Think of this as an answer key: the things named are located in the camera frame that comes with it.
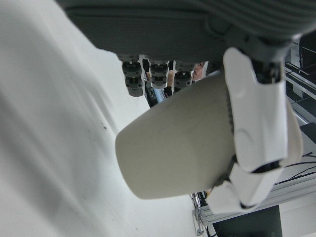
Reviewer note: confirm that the dark metal rack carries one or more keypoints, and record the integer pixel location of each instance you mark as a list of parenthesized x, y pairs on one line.
[(303, 81)]

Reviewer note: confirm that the smooth beige paper cup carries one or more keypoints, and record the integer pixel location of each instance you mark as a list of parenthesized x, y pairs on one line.
[(172, 148)]

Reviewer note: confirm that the aluminium profile bar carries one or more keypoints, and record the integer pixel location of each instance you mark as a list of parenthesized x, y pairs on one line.
[(284, 195)]

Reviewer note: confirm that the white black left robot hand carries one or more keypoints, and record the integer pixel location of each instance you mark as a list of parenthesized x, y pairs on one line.
[(160, 29)]

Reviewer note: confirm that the black panel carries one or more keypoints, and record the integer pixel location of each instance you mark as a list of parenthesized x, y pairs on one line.
[(247, 224)]

